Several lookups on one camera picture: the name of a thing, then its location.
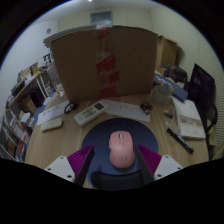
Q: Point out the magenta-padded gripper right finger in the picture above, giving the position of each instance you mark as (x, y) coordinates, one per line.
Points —
(166, 165)

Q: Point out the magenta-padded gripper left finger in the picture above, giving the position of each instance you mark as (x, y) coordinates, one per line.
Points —
(61, 165)

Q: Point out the pink computer mouse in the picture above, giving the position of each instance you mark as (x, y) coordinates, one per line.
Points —
(121, 150)

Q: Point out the blue mouse pad, black wrist rest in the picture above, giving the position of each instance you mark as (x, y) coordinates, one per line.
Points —
(100, 133)

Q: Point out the black marker pen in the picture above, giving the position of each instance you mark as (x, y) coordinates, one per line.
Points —
(180, 140)

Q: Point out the white book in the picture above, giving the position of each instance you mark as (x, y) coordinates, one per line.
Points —
(188, 118)

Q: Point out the white paper sheet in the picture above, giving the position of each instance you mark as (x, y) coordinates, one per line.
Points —
(128, 110)
(51, 112)

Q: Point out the white bookshelf unit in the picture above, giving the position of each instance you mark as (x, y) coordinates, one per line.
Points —
(15, 133)

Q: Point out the white remote control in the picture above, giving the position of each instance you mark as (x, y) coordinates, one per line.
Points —
(89, 114)

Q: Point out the black eyeglasses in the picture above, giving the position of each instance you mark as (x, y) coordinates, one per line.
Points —
(71, 107)

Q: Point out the small dark clip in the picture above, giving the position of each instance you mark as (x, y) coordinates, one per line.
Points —
(146, 107)

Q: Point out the clear plastic cup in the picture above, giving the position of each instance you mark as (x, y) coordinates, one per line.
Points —
(161, 94)

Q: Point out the flat blue box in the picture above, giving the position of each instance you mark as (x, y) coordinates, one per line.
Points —
(178, 91)

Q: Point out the wooden side desk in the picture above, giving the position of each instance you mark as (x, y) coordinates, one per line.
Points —
(28, 86)

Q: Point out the black office chair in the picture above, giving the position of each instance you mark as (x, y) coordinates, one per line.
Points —
(201, 86)

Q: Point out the clear plastic container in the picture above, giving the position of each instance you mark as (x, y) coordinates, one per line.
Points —
(54, 76)

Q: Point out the large brown cardboard box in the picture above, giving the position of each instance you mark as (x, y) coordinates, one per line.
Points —
(76, 66)

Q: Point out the small open cardboard box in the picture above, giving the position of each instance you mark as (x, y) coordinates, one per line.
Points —
(168, 51)

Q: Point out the frosted glass door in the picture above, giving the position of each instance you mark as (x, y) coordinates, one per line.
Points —
(101, 17)

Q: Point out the round wall clock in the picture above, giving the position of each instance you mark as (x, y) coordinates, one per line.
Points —
(48, 31)

